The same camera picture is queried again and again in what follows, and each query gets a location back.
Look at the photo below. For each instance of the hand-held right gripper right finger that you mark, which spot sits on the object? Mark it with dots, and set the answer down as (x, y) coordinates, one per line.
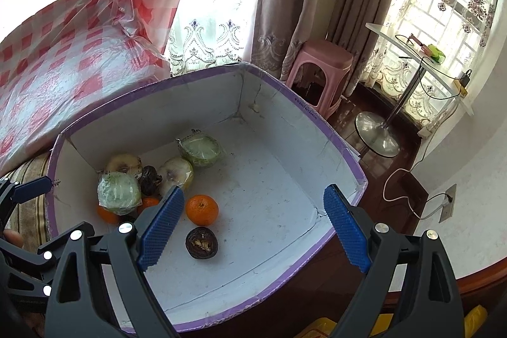
(346, 227)

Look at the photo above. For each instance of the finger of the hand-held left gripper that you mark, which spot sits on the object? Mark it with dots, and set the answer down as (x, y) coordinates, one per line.
(35, 189)
(37, 257)

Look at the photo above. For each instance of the plastic apple half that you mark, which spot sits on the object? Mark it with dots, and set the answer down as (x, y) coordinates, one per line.
(177, 173)
(122, 163)

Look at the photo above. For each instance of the wall socket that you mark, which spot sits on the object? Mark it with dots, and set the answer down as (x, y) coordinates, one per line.
(447, 203)

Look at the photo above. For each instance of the pink plastic stool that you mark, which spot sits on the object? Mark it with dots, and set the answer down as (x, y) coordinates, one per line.
(321, 63)

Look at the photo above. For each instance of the white round pedestal table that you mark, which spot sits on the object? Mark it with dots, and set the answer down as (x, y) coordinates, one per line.
(396, 41)

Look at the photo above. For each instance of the black charger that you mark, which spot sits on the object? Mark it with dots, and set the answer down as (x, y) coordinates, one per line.
(466, 78)

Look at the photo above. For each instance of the small white lump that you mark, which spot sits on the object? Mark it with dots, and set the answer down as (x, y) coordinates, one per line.
(254, 107)

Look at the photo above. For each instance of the person's left hand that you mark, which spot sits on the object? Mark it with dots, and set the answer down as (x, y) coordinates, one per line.
(12, 237)

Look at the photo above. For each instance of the green packet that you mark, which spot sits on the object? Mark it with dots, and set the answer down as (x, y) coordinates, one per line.
(436, 53)

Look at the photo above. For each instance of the pink red small object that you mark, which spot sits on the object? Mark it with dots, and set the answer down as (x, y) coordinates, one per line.
(419, 44)

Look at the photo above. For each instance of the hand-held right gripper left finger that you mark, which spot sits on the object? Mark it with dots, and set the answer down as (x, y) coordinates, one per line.
(162, 227)

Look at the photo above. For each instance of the white cardboard box purple rim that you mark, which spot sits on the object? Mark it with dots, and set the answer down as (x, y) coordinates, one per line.
(257, 179)

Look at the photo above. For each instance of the beige embroidered curtain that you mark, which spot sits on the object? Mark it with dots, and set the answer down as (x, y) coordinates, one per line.
(277, 5)

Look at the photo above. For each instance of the yellow plastic object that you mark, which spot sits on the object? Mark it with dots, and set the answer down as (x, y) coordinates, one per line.
(317, 328)

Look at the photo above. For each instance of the red checkered bundle in plastic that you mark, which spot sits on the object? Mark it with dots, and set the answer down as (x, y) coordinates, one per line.
(71, 64)

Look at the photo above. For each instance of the dark brown round fruit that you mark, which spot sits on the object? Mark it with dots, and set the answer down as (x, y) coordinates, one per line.
(202, 243)
(150, 180)

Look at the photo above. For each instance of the orange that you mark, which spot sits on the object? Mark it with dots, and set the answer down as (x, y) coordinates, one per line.
(202, 209)
(107, 216)
(148, 203)

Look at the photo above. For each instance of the striped brown bedding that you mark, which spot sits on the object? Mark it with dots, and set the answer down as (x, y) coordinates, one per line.
(27, 167)

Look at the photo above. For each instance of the white lace curtain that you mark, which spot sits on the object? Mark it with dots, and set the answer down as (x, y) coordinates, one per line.
(214, 25)

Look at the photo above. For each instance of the plastic green fruit half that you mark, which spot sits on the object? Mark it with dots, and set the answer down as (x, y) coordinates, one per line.
(119, 192)
(200, 151)

